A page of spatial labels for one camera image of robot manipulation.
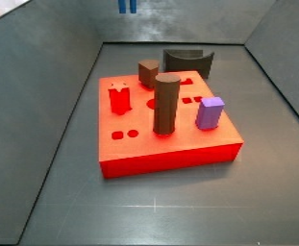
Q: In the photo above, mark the blue square-circle peg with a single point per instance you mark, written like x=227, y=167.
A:
x=124, y=4

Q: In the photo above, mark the red peg board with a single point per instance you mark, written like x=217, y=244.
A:
x=133, y=150

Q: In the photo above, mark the red star peg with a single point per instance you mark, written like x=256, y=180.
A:
x=120, y=97

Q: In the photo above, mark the tall brown cylinder peg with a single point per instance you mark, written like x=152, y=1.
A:
x=166, y=96

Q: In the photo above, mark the purple hexagonal peg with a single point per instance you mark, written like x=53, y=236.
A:
x=209, y=113

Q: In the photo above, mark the short brown peg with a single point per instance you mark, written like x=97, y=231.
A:
x=149, y=68

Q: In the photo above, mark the black curved stand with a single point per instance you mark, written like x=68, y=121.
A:
x=182, y=60

